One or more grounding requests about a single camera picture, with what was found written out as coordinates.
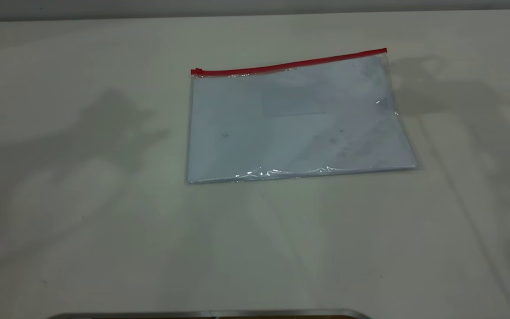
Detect clear plastic zipper bag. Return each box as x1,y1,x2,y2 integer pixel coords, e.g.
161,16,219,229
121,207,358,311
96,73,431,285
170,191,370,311
185,48,420,185

